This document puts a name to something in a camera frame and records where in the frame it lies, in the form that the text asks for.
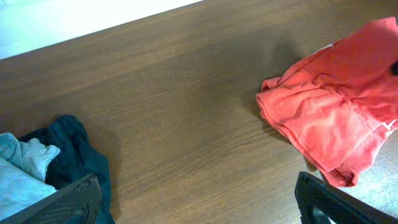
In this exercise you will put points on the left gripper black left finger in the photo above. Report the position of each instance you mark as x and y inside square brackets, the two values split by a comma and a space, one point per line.
[78, 202]

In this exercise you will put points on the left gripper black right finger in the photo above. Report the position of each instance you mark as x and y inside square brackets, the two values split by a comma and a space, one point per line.
[320, 202]

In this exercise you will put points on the red t-shirt with logo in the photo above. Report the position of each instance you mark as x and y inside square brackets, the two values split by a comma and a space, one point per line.
[339, 105]

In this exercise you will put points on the dark navy folded garment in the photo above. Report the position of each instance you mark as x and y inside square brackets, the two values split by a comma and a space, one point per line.
[76, 159]

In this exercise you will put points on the grey folded shirt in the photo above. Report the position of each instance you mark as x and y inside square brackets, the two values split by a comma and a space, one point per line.
[23, 172]

